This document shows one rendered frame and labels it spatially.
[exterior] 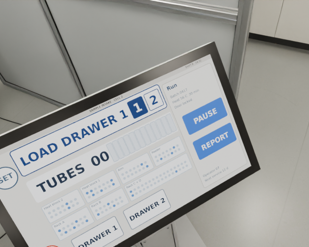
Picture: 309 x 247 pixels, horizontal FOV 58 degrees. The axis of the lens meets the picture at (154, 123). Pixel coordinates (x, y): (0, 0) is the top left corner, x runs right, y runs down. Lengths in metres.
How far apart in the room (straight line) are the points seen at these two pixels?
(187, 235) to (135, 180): 1.05
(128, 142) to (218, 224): 1.17
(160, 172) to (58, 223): 0.22
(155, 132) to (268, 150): 1.42
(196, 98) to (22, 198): 0.38
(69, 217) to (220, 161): 0.33
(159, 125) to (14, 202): 0.30
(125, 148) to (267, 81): 1.89
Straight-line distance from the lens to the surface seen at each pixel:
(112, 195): 0.57
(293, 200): 1.79
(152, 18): 1.20
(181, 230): 1.59
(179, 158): 0.59
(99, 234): 0.60
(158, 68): 0.56
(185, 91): 0.58
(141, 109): 0.55
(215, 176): 0.64
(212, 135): 0.61
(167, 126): 0.57
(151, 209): 0.60
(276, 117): 2.10
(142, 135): 0.55
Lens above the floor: 1.55
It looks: 50 degrees down
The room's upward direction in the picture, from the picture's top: 10 degrees counter-clockwise
